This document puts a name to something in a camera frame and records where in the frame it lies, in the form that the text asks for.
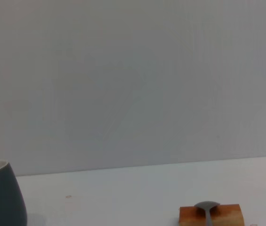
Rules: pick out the dark grey ceramic cup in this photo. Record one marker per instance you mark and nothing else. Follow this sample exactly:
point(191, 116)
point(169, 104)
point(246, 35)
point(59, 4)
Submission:
point(1, 200)

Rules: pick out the orange stained wooden block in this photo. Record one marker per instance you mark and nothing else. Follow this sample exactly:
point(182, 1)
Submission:
point(229, 215)

